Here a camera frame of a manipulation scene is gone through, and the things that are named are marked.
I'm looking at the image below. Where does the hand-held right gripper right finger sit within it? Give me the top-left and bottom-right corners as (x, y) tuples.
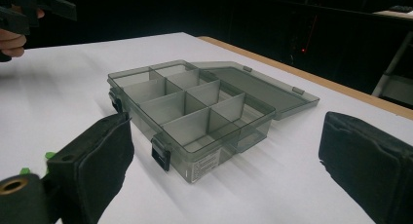
(318, 111), (413, 224)

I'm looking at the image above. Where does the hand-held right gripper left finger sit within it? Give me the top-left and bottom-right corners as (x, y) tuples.
(45, 112), (135, 224)

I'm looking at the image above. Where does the grey transparent organizer box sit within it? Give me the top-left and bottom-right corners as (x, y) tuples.
(106, 58), (320, 185)

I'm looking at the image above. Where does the wooden table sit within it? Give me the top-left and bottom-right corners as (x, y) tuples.
(197, 35), (413, 121)

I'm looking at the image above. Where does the white table board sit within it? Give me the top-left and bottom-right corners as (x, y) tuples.
(0, 31), (413, 224)

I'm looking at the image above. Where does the white metal frame stand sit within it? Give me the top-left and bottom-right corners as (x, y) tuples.
(371, 31), (413, 107)

